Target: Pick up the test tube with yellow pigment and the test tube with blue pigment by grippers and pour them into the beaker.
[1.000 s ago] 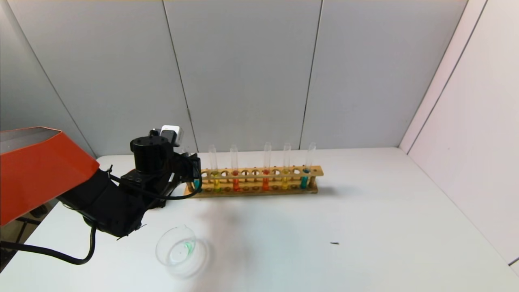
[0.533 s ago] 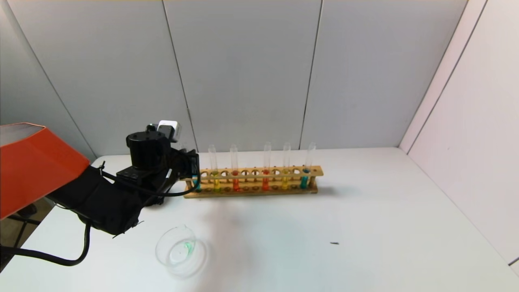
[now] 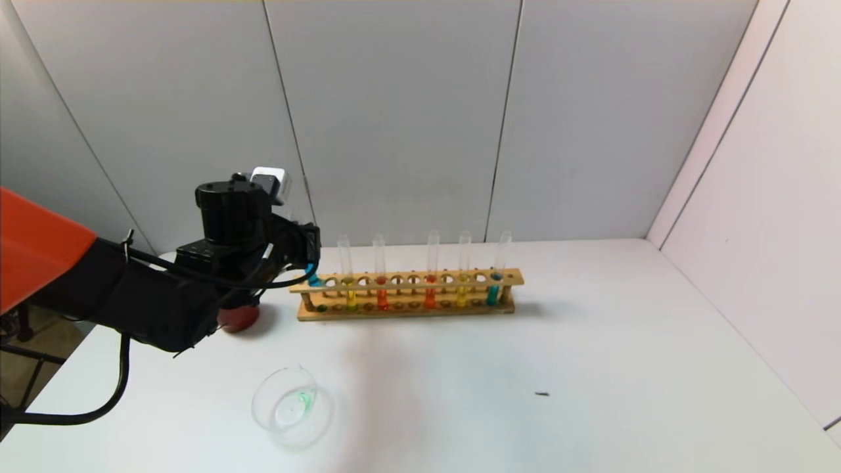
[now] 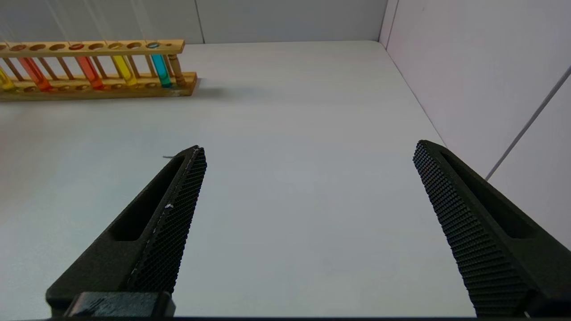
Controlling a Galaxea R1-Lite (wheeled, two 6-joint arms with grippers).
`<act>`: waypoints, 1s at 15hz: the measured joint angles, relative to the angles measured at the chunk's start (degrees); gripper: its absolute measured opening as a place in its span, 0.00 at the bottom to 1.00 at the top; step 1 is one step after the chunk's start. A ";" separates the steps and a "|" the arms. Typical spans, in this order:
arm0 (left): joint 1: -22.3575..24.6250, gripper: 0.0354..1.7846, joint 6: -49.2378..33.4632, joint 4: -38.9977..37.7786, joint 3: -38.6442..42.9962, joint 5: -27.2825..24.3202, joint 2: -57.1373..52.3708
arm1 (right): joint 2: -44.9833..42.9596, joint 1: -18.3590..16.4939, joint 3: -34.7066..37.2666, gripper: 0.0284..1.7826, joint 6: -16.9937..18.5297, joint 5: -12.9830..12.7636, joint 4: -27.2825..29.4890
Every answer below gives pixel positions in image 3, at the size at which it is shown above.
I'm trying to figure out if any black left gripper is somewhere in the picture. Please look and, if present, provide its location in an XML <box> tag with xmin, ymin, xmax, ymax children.
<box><xmin>271</xmin><ymin>214</ymin><xmax>321</xmax><ymax>277</ymax></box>

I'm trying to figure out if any yellow pigment glass test tube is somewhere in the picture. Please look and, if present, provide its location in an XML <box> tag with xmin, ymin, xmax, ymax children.
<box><xmin>456</xmin><ymin>231</ymin><xmax>472</xmax><ymax>308</ymax></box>
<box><xmin>338</xmin><ymin>235</ymin><xmax>359</xmax><ymax>313</ymax></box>

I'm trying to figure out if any orange pigment glass test tube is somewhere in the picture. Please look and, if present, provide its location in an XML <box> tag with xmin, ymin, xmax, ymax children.
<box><xmin>373</xmin><ymin>234</ymin><xmax>390</xmax><ymax>311</ymax></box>
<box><xmin>424</xmin><ymin>230</ymin><xmax>441</xmax><ymax>309</ymax></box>

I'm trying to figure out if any wooden test tube rack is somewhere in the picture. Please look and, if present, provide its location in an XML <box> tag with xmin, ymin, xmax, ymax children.
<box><xmin>290</xmin><ymin>268</ymin><xmax>526</xmax><ymax>322</ymax></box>

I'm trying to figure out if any red plastic cup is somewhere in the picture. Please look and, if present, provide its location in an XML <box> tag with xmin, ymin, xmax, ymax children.
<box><xmin>217</xmin><ymin>304</ymin><xmax>261</xmax><ymax>334</ymax></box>

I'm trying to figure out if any clear glass dish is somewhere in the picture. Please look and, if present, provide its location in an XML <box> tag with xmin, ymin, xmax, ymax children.
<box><xmin>252</xmin><ymin>364</ymin><xmax>334</xmax><ymax>449</ymax></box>

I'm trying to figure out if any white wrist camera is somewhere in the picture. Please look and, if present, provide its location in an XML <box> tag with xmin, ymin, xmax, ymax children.
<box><xmin>250</xmin><ymin>166</ymin><xmax>292</xmax><ymax>206</ymax></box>

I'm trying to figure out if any black metal frame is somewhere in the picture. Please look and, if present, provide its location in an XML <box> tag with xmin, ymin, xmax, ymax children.
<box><xmin>0</xmin><ymin>343</ymin><xmax>66</xmax><ymax>421</ymax></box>

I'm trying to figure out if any thick black cable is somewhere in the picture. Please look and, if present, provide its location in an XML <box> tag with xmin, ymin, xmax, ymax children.
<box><xmin>0</xmin><ymin>332</ymin><xmax>132</xmax><ymax>426</ymax></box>

